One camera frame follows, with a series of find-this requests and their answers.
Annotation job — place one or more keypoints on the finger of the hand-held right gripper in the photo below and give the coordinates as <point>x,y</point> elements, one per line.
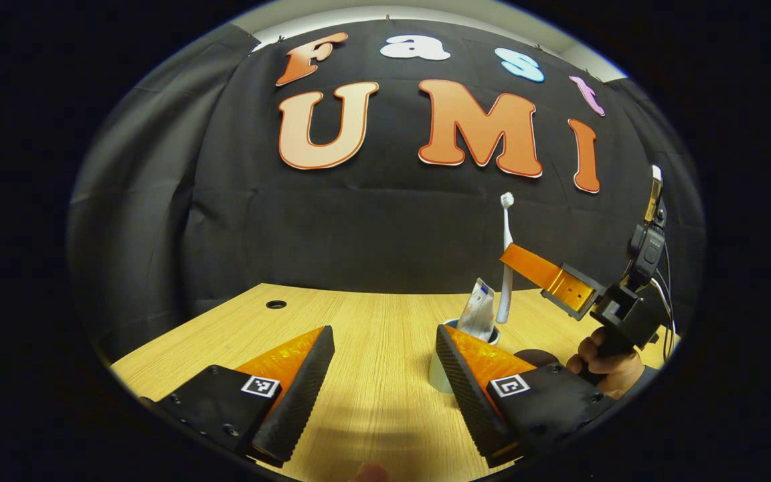
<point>546,271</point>

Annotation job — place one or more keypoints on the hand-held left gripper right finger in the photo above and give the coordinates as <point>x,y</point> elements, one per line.
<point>469,402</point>

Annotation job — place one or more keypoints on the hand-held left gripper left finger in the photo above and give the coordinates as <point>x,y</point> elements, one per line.
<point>298,395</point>

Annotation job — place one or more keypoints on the white toothbrush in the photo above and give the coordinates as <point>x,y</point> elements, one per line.
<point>506,268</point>

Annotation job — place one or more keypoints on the pale green cup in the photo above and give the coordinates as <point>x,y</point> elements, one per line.
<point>438,371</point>

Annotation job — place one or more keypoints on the white toothpaste tube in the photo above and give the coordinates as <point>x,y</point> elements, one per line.
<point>478,311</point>

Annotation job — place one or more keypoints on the round dark brown coaster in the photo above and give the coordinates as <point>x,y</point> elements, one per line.
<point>536,357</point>

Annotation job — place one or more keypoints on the wooden desktop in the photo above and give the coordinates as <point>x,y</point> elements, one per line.
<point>379,361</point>

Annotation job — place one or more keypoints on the black backdrop cloth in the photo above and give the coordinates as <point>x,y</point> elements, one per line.
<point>372,227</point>

